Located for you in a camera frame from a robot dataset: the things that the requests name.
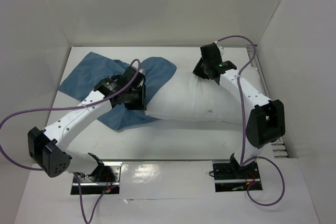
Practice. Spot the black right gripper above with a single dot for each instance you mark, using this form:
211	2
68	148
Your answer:
208	54

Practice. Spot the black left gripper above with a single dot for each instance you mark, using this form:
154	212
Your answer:
141	104

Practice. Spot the blue pillowcase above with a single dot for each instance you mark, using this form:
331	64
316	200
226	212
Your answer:
95	67

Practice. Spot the white pillow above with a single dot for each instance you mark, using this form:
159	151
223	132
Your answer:
187	97

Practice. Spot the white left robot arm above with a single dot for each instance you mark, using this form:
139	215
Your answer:
49	147

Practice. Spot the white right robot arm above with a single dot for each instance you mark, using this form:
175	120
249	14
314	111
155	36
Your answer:
263	118

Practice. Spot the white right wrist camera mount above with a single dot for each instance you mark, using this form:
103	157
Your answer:
220	48

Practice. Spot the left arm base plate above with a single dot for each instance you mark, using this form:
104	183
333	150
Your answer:
108	182

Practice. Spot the aluminium frame rail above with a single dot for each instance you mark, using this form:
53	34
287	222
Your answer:
278	146

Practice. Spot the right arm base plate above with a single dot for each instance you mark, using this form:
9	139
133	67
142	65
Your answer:
228	180

